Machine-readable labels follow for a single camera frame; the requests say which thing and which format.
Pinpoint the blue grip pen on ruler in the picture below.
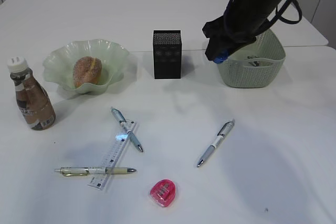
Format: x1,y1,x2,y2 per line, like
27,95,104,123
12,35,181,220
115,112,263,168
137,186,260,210
111,107,144,153

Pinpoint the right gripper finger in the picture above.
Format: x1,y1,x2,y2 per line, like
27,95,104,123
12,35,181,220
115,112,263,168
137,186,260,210
205,37,226,61
226,37,256,58

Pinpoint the green wavy glass plate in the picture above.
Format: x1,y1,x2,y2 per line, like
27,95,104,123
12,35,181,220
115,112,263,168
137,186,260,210
43,39,129,94

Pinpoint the pink pencil sharpener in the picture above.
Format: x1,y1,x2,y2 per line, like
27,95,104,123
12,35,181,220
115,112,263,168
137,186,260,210
149,179,176,208

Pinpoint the black square pen holder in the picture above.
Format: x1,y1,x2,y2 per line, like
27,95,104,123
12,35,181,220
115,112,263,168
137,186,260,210
153,30,182,79

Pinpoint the brown drink bottle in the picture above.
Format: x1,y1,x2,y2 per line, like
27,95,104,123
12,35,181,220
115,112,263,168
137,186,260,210
7,56,56,131

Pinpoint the cream grip pen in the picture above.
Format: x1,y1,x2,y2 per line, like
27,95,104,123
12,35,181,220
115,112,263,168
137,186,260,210
55,167,137,176

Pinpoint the sugared bread roll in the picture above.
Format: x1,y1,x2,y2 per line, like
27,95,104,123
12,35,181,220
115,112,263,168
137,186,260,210
73,56,102,88

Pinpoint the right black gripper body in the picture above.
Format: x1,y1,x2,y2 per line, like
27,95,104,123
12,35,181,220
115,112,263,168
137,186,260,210
202,0,313,45

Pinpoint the blue pencil sharpener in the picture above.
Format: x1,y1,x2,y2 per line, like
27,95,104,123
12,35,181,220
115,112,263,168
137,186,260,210
213,50,229,64

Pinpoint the grey grip pen right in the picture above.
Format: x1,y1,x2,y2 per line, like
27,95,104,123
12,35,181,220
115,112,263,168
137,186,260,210
197,119,235,167

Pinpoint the clear plastic ruler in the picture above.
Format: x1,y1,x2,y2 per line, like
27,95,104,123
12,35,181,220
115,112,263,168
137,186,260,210
88,125,128,190

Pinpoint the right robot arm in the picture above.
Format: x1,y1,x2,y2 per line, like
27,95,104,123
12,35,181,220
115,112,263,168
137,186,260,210
202,0,297,63

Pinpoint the green plastic woven basket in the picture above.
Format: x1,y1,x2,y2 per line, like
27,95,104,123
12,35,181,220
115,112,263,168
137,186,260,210
217,29,286,88

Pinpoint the grey paper ball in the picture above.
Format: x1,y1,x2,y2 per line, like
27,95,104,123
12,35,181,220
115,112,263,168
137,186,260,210
247,55,258,59

